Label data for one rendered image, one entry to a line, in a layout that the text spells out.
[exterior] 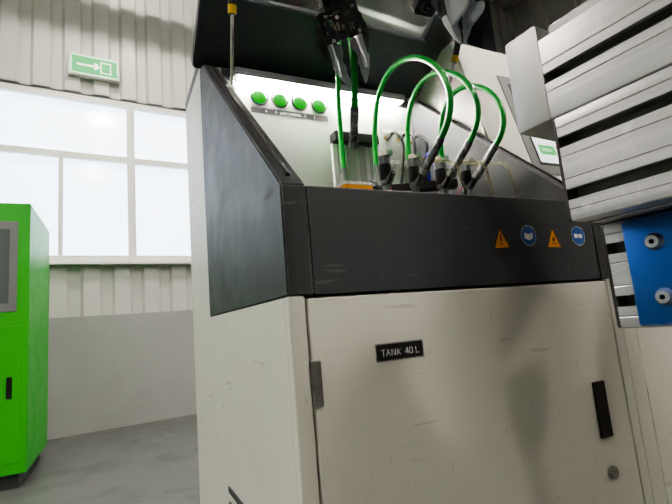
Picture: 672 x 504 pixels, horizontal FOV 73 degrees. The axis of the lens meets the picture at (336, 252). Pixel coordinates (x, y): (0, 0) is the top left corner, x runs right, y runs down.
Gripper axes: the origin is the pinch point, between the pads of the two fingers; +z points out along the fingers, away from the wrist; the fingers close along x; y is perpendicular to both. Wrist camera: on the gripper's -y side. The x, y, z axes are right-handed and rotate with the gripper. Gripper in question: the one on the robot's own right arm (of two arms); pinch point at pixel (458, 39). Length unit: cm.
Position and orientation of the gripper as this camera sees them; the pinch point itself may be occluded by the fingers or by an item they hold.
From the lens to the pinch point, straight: 92.7
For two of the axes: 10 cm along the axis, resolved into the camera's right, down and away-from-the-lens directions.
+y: 4.3, -1.7, -8.9
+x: 9.0, -0.1, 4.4
